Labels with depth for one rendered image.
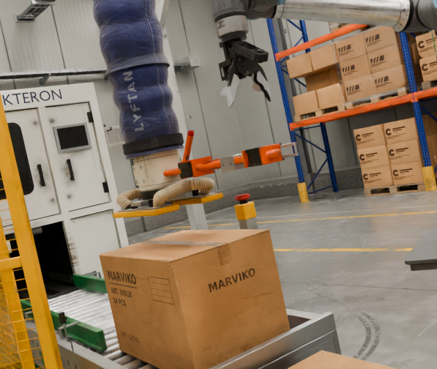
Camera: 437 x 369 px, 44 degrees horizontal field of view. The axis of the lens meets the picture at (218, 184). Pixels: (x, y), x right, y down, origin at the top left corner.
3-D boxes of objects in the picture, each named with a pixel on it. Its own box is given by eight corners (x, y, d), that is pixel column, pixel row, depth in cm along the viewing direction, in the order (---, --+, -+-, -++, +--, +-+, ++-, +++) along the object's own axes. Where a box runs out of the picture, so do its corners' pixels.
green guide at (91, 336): (-5, 312, 345) (-8, 298, 345) (12, 306, 351) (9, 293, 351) (83, 359, 213) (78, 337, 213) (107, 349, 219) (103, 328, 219)
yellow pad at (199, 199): (155, 207, 218) (152, 195, 218) (176, 202, 224) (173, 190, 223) (201, 203, 190) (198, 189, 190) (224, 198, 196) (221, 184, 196)
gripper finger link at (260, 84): (265, 97, 162) (246, 75, 159) (277, 93, 157) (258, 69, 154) (260, 105, 161) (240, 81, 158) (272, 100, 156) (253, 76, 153)
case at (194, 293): (120, 351, 216) (98, 254, 214) (202, 318, 238) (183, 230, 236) (198, 386, 166) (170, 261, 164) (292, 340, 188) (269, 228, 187)
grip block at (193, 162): (179, 180, 181) (176, 162, 181) (203, 174, 187) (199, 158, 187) (192, 178, 174) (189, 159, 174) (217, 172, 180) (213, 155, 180)
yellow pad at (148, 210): (113, 218, 207) (110, 206, 207) (135, 212, 213) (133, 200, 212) (155, 216, 179) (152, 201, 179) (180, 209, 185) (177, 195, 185)
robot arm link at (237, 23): (252, 15, 152) (225, 15, 146) (255, 31, 152) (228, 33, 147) (233, 25, 159) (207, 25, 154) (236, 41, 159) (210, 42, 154)
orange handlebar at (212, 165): (122, 186, 221) (121, 177, 221) (183, 172, 238) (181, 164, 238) (270, 161, 145) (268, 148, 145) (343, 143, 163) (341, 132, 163)
